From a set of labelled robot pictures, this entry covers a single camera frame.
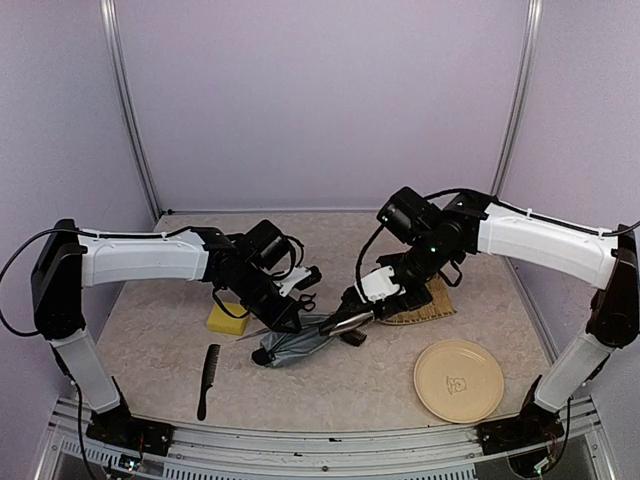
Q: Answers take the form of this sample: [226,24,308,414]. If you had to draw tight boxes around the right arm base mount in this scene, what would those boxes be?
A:
[477,393,565,455]

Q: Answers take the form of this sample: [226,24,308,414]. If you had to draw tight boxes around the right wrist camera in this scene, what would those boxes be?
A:
[354,266,405,303]

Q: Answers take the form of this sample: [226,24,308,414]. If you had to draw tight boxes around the left aluminium frame post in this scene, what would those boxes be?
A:
[99,0,163,221]

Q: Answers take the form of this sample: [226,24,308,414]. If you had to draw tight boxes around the woven bamboo tray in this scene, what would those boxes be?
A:
[380,275,457,326]

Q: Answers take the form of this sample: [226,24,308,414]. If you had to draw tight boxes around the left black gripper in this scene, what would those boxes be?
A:
[231,263,302,334]

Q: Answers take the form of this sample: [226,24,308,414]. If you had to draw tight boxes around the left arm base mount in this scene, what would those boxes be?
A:
[86,398,175,457]

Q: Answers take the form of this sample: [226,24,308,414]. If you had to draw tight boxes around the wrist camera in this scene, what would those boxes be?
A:
[354,266,405,303]
[275,266,322,297]

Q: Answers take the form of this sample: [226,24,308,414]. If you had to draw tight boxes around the beige round plate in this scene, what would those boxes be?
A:
[413,340,504,424]

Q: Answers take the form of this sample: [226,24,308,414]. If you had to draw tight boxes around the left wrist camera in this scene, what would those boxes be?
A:
[275,266,322,297]

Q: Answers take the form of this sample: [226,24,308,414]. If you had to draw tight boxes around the black clipper guard attachment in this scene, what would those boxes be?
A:
[339,329,367,347]

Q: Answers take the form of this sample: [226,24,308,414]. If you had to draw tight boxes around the black plastic comb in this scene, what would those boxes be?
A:
[196,344,220,421]

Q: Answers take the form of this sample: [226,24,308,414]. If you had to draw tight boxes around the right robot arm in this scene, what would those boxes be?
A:
[328,187,639,444]

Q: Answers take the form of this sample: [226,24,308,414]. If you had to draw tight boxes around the grey zip pouch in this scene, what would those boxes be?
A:
[251,312,333,368]

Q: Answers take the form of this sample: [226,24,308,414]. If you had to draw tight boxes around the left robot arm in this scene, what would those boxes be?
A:
[31,219,313,445]

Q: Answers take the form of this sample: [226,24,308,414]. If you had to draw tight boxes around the black handled scissors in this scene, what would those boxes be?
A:
[236,328,270,342]
[296,293,316,312]

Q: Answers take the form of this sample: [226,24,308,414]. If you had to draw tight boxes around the yellow sponge block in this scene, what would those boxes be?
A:
[206,302,249,336]

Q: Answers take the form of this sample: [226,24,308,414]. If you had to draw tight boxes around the right aluminium frame post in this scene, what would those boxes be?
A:
[491,0,544,196]

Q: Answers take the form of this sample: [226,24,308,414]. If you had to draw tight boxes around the black silver hair clipper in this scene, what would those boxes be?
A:
[318,310,374,336]

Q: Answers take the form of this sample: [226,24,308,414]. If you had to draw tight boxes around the aluminium frame post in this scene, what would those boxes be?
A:
[99,0,163,221]
[491,0,544,196]

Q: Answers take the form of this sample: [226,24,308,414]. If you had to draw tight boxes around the front aluminium rail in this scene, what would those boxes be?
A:
[30,398,621,479]

